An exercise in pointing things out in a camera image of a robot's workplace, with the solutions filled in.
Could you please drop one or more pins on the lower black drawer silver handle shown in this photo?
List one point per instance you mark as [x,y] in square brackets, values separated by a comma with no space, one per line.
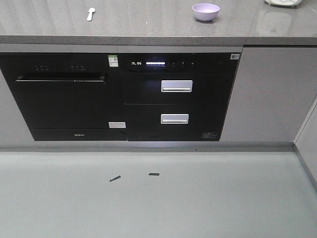
[173,123]

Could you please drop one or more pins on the purple plastic bowl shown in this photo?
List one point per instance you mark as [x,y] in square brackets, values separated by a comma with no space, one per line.
[205,11]

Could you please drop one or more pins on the black tape strip left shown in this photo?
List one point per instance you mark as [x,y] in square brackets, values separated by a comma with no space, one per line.
[115,178]

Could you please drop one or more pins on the black drawer silver handle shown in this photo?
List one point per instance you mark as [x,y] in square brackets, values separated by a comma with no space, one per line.
[176,88]
[173,123]

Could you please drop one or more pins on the white rice cooker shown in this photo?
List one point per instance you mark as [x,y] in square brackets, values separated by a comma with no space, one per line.
[284,3]

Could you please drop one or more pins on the upper black drawer silver handle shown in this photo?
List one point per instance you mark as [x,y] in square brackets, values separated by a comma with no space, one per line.
[176,88]

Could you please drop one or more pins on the grey cabinet panel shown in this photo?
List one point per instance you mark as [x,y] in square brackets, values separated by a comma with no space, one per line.
[273,90]

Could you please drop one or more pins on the pale green plastic spoon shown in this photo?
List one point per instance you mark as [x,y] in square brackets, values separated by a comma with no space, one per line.
[91,11]

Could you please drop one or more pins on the black disinfection cabinet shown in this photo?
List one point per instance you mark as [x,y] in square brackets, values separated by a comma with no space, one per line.
[182,63]

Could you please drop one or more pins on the black built-in dishwasher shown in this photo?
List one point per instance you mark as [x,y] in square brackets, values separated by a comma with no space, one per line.
[66,96]

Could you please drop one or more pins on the grey side cabinet door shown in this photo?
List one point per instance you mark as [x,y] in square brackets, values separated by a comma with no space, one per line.
[305,143]

